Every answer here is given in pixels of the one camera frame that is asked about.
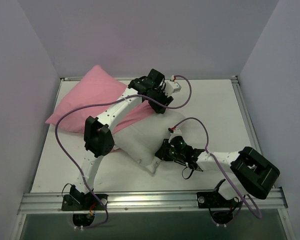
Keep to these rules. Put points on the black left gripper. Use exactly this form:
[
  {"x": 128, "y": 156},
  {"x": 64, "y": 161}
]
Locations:
[{"x": 161, "y": 104}]

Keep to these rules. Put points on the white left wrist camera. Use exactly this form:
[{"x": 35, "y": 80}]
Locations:
[{"x": 171, "y": 87}]

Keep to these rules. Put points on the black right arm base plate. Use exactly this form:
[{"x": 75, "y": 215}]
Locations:
[{"x": 214, "y": 200}]

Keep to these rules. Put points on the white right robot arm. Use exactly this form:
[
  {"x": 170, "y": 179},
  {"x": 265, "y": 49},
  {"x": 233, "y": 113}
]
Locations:
[{"x": 222, "y": 161}]

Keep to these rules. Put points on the pink pillowcase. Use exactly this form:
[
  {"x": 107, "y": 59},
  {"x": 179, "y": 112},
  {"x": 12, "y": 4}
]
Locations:
[{"x": 96, "y": 87}]

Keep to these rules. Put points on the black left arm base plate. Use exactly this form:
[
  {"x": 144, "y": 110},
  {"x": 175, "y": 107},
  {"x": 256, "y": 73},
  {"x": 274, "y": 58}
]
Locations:
[{"x": 89, "y": 203}]

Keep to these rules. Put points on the white pillow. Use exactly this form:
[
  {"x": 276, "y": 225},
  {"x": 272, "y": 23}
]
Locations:
[{"x": 141, "y": 140}]

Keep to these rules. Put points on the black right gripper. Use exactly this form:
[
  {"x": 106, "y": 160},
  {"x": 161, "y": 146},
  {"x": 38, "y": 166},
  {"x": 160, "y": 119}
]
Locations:
[{"x": 162, "y": 152}]

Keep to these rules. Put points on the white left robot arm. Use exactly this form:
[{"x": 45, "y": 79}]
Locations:
[{"x": 98, "y": 131}]

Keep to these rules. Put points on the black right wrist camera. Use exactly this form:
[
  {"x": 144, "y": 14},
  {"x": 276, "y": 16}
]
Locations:
[{"x": 176, "y": 139}]

